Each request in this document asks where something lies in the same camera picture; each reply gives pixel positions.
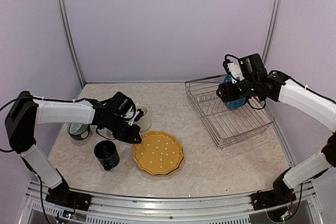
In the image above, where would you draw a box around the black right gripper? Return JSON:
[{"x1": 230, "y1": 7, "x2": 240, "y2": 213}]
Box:
[{"x1": 216, "y1": 78, "x2": 258, "y2": 102}]

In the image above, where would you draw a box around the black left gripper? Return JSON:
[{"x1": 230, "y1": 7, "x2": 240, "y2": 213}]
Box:
[{"x1": 108, "y1": 114, "x2": 142, "y2": 144}]

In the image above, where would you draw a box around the blue polka dot plate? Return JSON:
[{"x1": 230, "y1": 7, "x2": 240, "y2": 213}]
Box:
[{"x1": 221, "y1": 75, "x2": 247, "y2": 110}]

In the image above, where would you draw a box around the yellow polka dot plate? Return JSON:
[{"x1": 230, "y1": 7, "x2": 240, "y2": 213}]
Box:
[
  {"x1": 133, "y1": 131, "x2": 185, "y2": 174},
  {"x1": 142, "y1": 158, "x2": 185, "y2": 177}
]

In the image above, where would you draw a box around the metal wire dish rack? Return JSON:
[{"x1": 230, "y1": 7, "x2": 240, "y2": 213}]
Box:
[{"x1": 184, "y1": 74, "x2": 275, "y2": 149}]

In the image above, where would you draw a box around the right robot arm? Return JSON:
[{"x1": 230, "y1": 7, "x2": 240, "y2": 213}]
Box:
[{"x1": 216, "y1": 70, "x2": 335, "y2": 189}]

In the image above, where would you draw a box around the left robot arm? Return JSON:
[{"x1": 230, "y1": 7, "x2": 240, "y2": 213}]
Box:
[{"x1": 1, "y1": 91, "x2": 142, "y2": 206}]

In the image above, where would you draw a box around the white ribbed ceramic mug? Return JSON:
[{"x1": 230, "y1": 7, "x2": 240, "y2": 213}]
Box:
[{"x1": 135, "y1": 103, "x2": 152, "y2": 132}]

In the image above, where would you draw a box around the clear glass tumbler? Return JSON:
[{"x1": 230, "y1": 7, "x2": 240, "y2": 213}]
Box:
[{"x1": 102, "y1": 129, "x2": 115, "y2": 141}]

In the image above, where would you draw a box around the dark blue ceramic mug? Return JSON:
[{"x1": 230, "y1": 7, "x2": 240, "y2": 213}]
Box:
[{"x1": 94, "y1": 140, "x2": 120, "y2": 171}]

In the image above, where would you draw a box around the dark bowl pale blue inside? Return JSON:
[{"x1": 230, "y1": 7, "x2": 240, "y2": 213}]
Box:
[{"x1": 67, "y1": 123, "x2": 91, "y2": 141}]

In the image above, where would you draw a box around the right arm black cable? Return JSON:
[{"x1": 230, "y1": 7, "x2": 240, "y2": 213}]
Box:
[{"x1": 246, "y1": 95, "x2": 267, "y2": 111}]

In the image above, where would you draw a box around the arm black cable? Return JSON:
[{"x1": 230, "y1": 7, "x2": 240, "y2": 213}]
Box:
[
  {"x1": 0, "y1": 95, "x2": 35, "y2": 154},
  {"x1": 246, "y1": 95, "x2": 267, "y2": 111}
]

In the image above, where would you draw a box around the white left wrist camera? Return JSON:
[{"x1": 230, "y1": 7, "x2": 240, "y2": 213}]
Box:
[{"x1": 124, "y1": 109, "x2": 144, "y2": 126}]

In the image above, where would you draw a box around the front aluminium rail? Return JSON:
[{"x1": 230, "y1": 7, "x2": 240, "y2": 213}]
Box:
[{"x1": 17, "y1": 181, "x2": 323, "y2": 223}]

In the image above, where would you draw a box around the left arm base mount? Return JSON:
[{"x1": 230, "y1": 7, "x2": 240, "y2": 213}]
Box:
[{"x1": 46, "y1": 180, "x2": 92, "y2": 211}]

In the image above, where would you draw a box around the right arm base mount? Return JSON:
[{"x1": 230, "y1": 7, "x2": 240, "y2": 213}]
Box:
[{"x1": 251, "y1": 177, "x2": 297, "y2": 210}]

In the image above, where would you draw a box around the right aluminium frame post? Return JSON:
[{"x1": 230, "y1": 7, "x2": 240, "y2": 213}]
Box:
[{"x1": 262, "y1": 0, "x2": 281, "y2": 63}]

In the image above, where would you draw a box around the aluminium frame post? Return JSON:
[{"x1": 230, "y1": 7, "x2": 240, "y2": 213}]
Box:
[
  {"x1": 262, "y1": 0, "x2": 281, "y2": 63},
  {"x1": 57, "y1": 0, "x2": 86, "y2": 88}
]

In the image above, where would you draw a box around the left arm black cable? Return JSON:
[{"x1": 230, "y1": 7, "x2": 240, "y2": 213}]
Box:
[{"x1": 0, "y1": 95, "x2": 35, "y2": 154}]

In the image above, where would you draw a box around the left aluminium frame post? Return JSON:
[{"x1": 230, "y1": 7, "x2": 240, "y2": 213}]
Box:
[{"x1": 57, "y1": 0, "x2": 86, "y2": 88}]

